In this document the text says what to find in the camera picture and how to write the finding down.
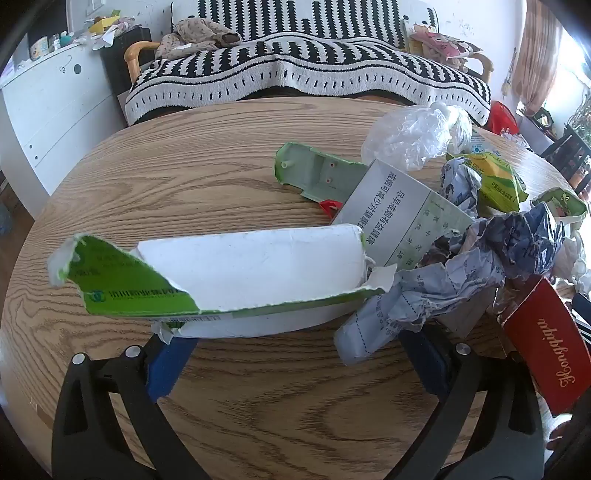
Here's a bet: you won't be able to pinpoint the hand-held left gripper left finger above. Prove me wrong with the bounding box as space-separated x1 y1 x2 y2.
52 335 213 480

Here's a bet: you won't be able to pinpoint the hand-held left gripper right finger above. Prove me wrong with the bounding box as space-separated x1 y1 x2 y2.
398 323 548 480

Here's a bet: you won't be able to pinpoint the large newspaper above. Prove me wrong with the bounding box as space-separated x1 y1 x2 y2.
333 251 506 367

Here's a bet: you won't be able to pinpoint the torn green white cardboard box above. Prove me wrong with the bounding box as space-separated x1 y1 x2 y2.
48 224 398 344

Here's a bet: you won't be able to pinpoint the silver cigarette box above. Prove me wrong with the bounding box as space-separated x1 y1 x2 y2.
330 159 476 268

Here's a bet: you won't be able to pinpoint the red box with gold script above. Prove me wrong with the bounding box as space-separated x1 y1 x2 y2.
501 276 591 416

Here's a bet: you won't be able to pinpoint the dark crumpled newspaper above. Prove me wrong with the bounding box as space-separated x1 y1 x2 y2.
462 203 570 280

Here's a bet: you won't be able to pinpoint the white tissue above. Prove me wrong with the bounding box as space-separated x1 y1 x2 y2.
554 231 591 296

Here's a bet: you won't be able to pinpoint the small crumpled newspaper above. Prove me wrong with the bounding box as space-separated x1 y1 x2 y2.
440 157 483 219

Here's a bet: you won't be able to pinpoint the yellow green packet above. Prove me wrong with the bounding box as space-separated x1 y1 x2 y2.
445 152 529 213

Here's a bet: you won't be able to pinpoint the green white carton piece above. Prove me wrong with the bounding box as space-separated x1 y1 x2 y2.
531 188 589 227

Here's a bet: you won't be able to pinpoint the green plastic tray piece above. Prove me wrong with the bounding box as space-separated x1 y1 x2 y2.
273 142 370 204

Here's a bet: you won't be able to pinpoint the white blue packet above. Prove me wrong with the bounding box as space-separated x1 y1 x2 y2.
470 133 498 157

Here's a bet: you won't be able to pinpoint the clear plastic bag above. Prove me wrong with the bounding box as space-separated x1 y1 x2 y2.
360 104 474 171

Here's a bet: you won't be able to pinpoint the dark chair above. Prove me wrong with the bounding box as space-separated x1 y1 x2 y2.
545 124 591 195

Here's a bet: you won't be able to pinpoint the red bag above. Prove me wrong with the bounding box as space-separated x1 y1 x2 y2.
487 100 520 137

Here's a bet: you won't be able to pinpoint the white cabinet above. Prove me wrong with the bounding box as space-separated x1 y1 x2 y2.
0 32 127 217

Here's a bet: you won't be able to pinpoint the green plant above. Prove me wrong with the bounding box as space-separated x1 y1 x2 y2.
566 97 591 148

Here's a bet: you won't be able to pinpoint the black side table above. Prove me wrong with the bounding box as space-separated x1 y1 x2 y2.
100 27 153 109

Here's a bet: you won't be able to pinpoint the pink cartoon cushion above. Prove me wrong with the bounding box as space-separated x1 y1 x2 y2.
409 23 483 70

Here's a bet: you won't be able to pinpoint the beige floral cloth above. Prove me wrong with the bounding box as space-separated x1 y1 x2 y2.
154 17 243 61

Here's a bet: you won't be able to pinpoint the white papers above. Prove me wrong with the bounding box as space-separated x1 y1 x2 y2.
85 28 123 51

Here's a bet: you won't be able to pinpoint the beige curtain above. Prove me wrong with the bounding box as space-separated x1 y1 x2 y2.
510 0 561 116

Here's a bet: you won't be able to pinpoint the black white striped blanket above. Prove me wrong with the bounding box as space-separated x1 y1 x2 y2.
124 0 492 127

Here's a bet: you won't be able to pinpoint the wooden frame sofa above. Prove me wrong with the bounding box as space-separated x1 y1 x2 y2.
124 0 495 127

